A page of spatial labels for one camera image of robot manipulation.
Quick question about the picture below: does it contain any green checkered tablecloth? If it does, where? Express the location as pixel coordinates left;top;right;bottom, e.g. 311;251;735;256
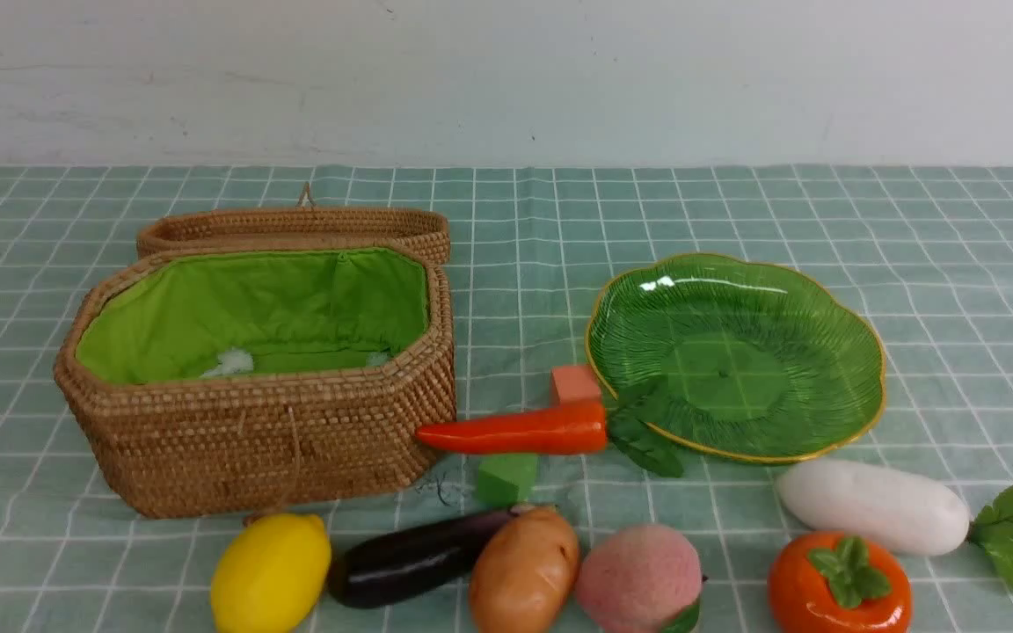
0;165;1013;632

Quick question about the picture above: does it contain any green leaf-shaped glass plate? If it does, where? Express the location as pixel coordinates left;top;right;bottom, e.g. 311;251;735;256
585;252;887;464

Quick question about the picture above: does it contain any woven rattan basket lid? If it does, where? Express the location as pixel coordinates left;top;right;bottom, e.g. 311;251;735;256
136;183;453;265

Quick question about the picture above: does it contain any white toy radish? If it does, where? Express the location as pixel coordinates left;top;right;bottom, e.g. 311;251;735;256
775;458;1013;590

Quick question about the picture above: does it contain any orange toy persimmon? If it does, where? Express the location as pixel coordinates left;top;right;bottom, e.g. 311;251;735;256
767;530;914;632

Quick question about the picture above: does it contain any yellow toy lemon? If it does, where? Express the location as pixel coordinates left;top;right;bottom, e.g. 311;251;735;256
209;513;332;632

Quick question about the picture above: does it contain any woven rattan basket green lining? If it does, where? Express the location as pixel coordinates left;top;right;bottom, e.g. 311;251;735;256
53;244;458;520

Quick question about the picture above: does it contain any orange toy carrot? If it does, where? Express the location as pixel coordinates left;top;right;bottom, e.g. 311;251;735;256
414;376;686;479

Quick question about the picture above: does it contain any pink toy peach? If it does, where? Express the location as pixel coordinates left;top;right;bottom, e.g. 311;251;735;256
574;522;706;632

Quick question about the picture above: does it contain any dark purple toy eggplant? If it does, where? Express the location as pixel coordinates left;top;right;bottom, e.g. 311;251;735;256
325;504;535;609

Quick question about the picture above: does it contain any brown toy potato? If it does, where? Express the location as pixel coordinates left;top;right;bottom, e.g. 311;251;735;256
468;506;580;632

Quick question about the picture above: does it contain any orange foam cube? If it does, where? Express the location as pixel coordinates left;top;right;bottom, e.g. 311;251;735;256
550;364;602;405

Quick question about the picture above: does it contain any green foam cube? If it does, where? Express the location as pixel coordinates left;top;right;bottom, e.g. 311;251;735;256
474;454;539;507

